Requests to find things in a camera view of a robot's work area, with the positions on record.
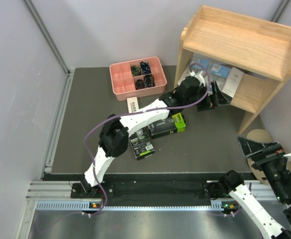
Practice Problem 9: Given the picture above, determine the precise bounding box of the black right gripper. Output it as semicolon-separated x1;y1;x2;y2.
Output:
237;135;288;202

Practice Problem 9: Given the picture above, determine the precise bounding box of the pink divided organizer tray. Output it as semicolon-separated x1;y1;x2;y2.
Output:
110;56;167;101

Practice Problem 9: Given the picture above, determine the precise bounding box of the grey slotted cable duct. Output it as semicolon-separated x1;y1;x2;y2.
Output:
35;200;238;212

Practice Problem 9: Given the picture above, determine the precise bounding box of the green rolled tie in tray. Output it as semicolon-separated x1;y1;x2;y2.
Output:
131;65;141;76

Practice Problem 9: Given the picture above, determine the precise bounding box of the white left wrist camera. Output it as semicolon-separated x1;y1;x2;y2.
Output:
189;70;205;82

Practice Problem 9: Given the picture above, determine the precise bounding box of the light wooden two-tier shelf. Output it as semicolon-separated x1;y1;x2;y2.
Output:
175;5;291;133

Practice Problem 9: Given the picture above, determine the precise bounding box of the beige baseball cap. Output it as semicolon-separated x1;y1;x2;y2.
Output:
246;128;291;185

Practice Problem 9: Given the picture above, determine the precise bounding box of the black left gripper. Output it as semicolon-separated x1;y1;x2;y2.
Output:
183;81;229;112

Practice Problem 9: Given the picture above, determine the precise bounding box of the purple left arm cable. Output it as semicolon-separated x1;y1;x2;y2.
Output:
83;63;210;216

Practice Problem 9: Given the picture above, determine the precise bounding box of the blue white razor blister pack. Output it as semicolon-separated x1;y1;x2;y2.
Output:
177;58;210;86

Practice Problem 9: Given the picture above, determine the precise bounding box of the black green face-print razor box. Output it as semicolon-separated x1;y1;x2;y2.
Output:
129;128;155;160

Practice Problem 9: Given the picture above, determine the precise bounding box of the brown rolled tie in tray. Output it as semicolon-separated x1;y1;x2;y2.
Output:
135;79;145;90

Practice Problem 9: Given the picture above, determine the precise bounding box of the black green Gillette razor box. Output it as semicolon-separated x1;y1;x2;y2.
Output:
147;113;187;139

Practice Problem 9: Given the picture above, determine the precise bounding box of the blue rolled tie in tray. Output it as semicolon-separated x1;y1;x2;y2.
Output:
140;61;151;75

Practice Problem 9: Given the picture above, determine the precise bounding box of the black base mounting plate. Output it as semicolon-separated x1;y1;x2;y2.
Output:
70;174;236;201

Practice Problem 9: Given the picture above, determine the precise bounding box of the white Harry's razor box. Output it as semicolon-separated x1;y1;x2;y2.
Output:
127;97;139;113

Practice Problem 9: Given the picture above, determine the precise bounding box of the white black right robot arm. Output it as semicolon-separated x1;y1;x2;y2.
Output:
217;137;291;239

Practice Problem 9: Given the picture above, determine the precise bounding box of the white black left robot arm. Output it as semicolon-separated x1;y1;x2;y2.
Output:
80;76;230;198

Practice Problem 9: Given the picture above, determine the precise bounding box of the white razor box dark end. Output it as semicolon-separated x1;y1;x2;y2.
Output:
221;67;244;98

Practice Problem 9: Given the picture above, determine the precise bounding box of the dark rolled tie in tray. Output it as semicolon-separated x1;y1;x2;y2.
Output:
144;74;155;88

